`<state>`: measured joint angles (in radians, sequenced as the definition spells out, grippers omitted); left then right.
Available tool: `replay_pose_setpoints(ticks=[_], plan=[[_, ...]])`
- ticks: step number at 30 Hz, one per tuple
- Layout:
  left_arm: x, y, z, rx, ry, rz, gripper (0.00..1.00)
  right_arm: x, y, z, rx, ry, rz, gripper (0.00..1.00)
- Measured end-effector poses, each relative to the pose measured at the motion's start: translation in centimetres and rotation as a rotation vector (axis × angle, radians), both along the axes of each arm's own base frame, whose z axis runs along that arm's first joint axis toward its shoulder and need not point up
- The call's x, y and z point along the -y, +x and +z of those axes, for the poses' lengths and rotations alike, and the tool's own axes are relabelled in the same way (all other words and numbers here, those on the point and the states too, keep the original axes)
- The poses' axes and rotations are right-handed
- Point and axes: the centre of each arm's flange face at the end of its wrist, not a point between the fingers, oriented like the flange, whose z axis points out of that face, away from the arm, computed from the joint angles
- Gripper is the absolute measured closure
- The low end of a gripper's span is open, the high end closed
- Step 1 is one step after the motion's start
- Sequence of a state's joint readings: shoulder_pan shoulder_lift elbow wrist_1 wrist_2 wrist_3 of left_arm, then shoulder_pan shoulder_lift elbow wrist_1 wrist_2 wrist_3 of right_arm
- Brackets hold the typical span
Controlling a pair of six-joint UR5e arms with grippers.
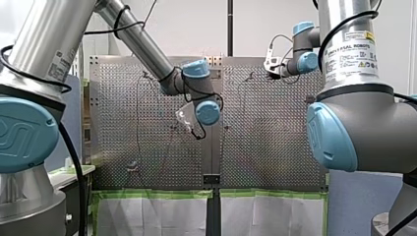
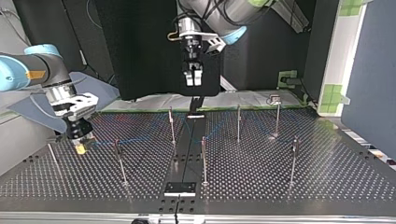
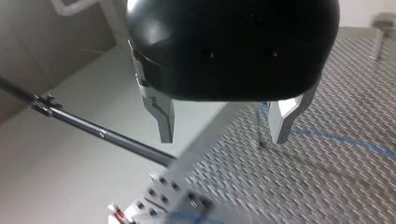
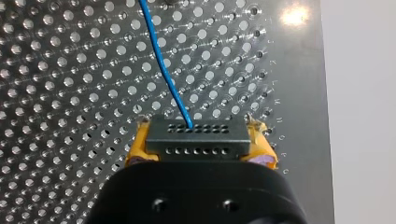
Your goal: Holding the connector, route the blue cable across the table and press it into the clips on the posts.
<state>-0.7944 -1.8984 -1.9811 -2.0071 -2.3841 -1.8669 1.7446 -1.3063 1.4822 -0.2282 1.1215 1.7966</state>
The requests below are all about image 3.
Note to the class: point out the dark grey rod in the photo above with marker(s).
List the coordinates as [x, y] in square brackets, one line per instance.
[93, 129]

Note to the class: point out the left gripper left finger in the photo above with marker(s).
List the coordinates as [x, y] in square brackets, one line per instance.
[163, 119]

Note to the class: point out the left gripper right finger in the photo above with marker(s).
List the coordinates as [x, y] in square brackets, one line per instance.
[285, 119]

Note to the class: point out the metal post with orange clip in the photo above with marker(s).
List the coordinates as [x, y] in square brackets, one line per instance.
[120, 214]

